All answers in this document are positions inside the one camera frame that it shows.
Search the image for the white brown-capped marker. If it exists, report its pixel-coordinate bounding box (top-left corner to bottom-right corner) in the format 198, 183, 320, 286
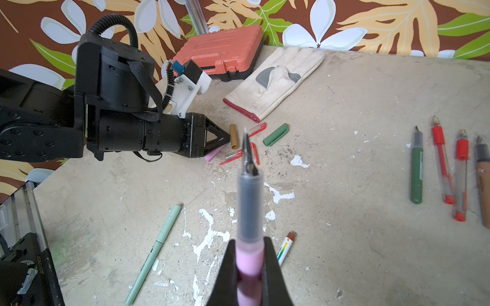
276, 232, 296, 266

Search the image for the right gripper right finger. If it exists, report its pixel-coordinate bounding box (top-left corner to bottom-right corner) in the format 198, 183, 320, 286
262, 237, 293, 306

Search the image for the pink pen cap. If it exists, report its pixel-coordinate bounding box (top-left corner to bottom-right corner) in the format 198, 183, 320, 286
204, 145, 225, 162

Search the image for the beige work glove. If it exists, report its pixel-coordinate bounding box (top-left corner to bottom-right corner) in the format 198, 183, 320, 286
223, 47, 325, 123

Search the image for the dark green pen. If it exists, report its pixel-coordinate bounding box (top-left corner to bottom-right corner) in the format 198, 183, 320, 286
410, 126, 424, 204

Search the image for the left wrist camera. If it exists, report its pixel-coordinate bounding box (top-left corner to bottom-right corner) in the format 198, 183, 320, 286
156, 60, 211, 119

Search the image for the light green pen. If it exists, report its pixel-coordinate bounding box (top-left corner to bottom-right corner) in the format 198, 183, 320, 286
125, 204, 182, 306

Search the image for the red pen cap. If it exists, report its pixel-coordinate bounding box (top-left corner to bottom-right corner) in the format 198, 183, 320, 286
219, 150, 243, 166
251, 142, 260, 165
248, 122, 267, 137

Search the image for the brown gold pen cap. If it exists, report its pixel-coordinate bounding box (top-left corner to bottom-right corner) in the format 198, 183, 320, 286
229, 124, 239, 150

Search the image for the red plastic tool case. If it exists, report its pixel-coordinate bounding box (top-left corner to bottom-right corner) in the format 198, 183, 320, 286
173, 25, 264, 82

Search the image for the brown gold pen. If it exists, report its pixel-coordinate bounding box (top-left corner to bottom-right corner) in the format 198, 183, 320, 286
475, 135, 489, 229

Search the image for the pink pen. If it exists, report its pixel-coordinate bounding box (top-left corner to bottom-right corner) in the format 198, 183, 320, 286
236, 130, 264, 305

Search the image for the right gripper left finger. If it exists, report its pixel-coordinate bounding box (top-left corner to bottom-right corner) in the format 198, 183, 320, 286
206, 239, 239, 306

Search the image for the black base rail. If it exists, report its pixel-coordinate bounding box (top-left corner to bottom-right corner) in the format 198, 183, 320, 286
0, 181, 66, 306

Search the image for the clear red-capped pen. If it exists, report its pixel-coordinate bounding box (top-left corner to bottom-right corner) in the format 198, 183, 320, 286
454, 129, 469, 222

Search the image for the dark green pen cap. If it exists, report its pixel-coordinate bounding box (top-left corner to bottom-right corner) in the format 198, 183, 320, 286
263, 123, 289, 147

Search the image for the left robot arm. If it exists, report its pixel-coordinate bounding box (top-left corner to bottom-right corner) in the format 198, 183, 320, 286
1, 14, 230, 163

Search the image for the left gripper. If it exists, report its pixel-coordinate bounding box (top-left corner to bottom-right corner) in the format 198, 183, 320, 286
95, 112, 231, 159

